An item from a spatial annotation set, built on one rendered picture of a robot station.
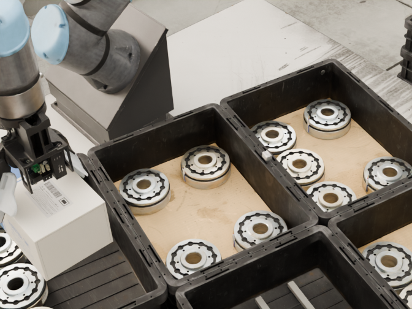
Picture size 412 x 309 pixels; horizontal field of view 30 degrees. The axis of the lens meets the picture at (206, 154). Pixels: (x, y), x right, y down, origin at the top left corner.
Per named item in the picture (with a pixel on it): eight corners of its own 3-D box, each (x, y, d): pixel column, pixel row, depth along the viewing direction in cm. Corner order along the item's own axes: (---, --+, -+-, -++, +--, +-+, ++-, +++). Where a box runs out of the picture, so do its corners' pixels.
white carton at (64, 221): (-14, 208, 127) (-28, 168, 121) (49, 174, 132) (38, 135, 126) (46, 281, 115) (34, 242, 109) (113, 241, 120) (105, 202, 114)
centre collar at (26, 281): (-1, 281, 139) (-2, 278, 139) (25, 271, 140) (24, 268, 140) (6, 300, 136) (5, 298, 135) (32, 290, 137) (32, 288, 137)
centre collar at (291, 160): (282, 164, 157) (282, 162, 157) (300, 154, 159) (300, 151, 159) (298, 177, 154) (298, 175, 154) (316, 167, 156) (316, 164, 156)
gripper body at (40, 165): (30, 198, 108) (11, 135, 100) (2, 167, 113) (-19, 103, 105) (76, 173, 111) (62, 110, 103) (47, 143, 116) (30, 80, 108)
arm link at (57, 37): (59, 54, 178) (14, 35, 167) (94, 8, 174) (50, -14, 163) (82, 85, 171) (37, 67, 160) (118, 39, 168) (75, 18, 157)
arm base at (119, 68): (82, 68, 187) (52, 56, 179) (119, 19, 183) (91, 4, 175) (111, 106, 179) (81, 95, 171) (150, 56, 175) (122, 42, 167)
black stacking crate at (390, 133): (219, 142, 171) (217, 102, 163) (330, 99, 180) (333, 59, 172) (320, 263, 144) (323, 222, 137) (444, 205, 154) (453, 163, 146)
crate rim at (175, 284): (86, 158, 155) (84, 149, 153) (216, 109, 164) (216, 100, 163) (172, 298, 128) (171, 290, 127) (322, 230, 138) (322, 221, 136)
